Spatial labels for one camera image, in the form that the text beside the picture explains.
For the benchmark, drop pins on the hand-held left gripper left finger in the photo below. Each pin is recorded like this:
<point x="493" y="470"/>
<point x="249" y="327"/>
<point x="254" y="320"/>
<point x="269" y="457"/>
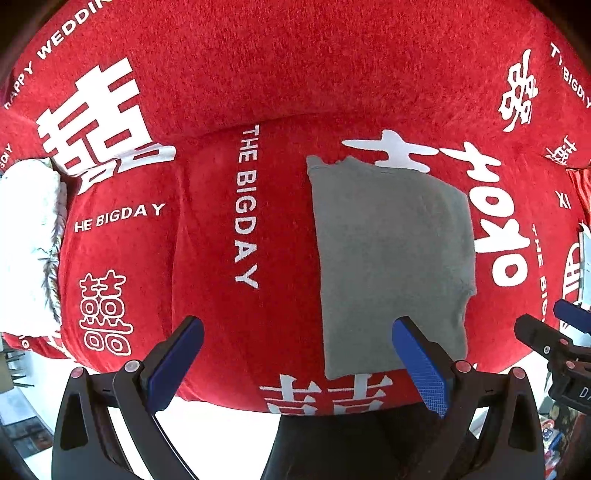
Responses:
<point x="178" y="364"/>

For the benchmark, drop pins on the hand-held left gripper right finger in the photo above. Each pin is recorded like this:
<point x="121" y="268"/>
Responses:
<point x="422" y="364"/>

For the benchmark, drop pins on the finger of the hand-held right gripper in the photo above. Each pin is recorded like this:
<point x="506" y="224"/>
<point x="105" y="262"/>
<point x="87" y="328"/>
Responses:
<point x="575" y="316"/>
<point x="538" y="333"/>

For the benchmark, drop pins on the grey fleece garment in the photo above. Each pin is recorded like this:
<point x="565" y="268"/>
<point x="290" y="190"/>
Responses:
<point x="392" y="254"/>

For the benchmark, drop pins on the white striped cloth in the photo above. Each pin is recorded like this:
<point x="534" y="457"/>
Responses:
<point x="584" y="267"/>

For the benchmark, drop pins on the colourful printed box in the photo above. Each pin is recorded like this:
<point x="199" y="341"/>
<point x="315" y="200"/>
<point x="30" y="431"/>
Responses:
<point x="561" y="438"/>

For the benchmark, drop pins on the person's dark pants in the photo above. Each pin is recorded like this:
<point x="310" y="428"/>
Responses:
<point x="346" y="447"/>

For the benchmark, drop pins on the white quilted bedding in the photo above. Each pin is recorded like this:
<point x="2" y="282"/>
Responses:
<point x="27" y="230"/>

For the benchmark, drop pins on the red printed blanket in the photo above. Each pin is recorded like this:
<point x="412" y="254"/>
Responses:
<point x="277" y="69"/>

